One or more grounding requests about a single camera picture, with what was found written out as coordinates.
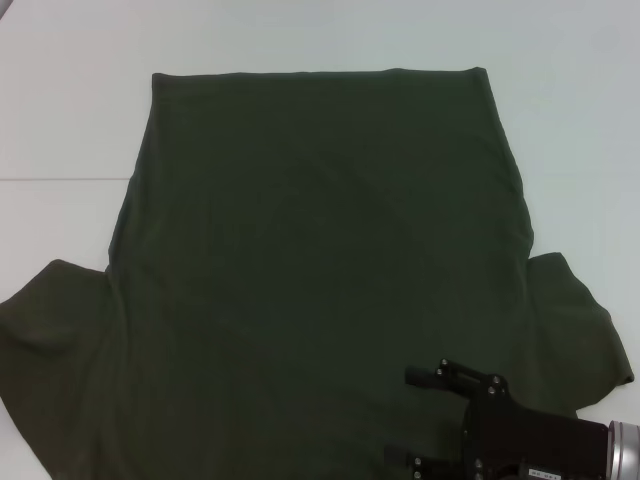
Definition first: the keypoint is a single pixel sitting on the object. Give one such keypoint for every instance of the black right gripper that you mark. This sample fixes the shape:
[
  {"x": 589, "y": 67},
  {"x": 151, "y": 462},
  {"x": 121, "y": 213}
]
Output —
[{"x": 525, "y": 437}]

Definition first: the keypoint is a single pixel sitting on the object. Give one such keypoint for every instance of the dark green shirt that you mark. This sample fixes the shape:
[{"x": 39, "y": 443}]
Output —
[{"x": 300, "y": 240}]

